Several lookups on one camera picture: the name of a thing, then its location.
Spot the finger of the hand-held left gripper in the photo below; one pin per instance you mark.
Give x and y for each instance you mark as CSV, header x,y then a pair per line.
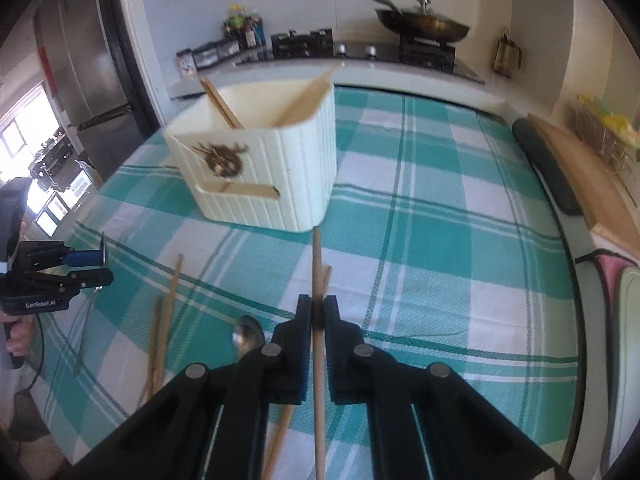
x,y
85,280
85,258

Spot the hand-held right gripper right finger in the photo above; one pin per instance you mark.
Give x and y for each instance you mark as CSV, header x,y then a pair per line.
x,y
332,320

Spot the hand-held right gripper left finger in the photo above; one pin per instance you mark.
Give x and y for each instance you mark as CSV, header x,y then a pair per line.
x,y
302,320

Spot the wooden chopstick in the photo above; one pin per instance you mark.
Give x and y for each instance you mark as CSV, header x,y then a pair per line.
x,y
156,340
316,270
172,295
280,435
220,102

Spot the cream plastic utensil holder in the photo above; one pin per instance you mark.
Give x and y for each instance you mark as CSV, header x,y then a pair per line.
x,y
280,180

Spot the person's left hand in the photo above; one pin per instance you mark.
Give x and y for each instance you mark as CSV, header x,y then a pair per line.
x,y
20,340

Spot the metal spoon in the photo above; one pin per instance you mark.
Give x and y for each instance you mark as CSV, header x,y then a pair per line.
x,y
247,337

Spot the dark dining furniture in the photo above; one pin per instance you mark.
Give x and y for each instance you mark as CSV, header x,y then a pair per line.
x,y
52,160

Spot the teal checked tablecloth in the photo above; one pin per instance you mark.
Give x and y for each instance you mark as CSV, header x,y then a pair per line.
x,y
450,260

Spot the grey refrigerator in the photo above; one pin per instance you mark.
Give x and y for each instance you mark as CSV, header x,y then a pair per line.
x,y
85,60

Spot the white labelled spice jar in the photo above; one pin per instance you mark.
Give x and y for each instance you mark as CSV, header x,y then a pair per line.
x,y
186,64

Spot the yellow cap sauce bottle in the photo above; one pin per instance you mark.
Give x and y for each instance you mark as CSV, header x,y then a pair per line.
x,y
235,27

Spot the black gas hob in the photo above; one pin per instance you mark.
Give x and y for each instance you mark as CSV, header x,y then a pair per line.
x,y
440,62

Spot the pink cloth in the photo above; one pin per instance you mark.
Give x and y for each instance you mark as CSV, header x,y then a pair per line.
x,y
612,272

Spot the dark sauce bottle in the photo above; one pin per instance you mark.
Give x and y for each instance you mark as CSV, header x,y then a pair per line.
x,y
255,30

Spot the wooden cutting board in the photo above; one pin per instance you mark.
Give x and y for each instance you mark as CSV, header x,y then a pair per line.
x,y
585,180

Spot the wok with glass lid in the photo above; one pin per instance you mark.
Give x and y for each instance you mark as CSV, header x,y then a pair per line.
x,y
425,22

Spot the black door frame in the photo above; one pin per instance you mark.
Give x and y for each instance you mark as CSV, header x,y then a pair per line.
x,y
125,45

